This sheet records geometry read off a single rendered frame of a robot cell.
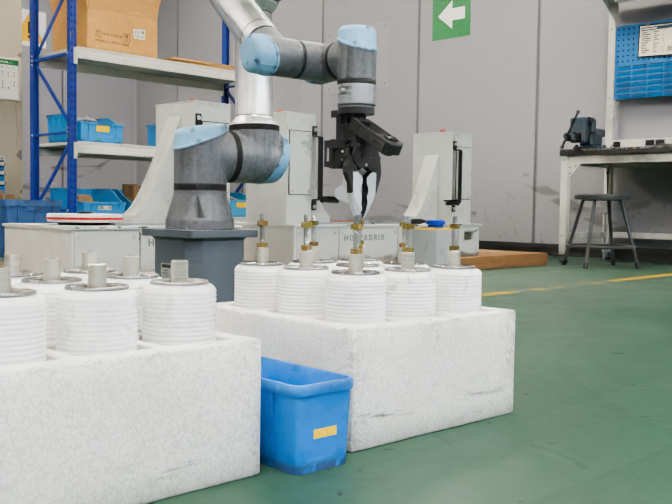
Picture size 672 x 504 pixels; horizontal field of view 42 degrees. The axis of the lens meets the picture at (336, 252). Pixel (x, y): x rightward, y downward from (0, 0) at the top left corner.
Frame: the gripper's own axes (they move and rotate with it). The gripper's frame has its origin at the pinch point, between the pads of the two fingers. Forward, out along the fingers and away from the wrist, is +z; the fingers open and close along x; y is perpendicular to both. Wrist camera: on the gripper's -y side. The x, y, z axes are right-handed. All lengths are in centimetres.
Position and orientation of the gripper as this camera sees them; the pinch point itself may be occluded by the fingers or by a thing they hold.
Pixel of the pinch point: (362, 212)
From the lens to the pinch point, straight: 166.3
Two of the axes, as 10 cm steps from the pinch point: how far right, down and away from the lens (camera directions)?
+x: -7.1, 0.3, -7.0
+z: -0.2, 10.0, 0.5
